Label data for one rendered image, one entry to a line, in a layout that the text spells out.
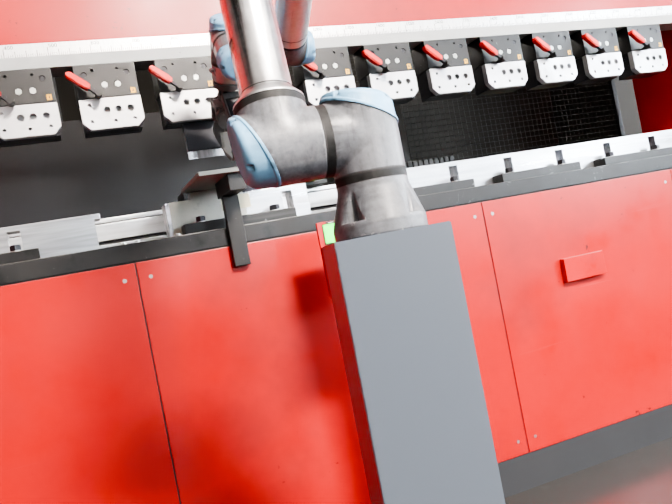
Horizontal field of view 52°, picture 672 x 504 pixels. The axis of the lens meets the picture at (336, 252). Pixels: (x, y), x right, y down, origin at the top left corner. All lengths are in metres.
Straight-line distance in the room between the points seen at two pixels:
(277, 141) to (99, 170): 1.39
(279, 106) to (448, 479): 0.61
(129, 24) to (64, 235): 0.56
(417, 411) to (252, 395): 0.77
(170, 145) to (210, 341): 0.90
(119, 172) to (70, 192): 0.16
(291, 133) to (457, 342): 0.40
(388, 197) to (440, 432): 0.36
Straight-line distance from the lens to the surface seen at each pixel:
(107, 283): 1.69
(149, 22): 1.95
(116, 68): 1.90
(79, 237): 1.81
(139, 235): 2.08
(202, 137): 1.91
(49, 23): 1.93
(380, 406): 1.04
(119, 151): 2.39
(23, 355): 1.69
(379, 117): 1.08
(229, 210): 1.72
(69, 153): 2.39
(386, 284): 1.02
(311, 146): 1.05
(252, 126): 1.05
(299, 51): 1.58
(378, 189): 1.06
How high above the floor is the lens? 0.75
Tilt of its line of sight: level
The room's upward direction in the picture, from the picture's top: 11 degrees counter-clockwise
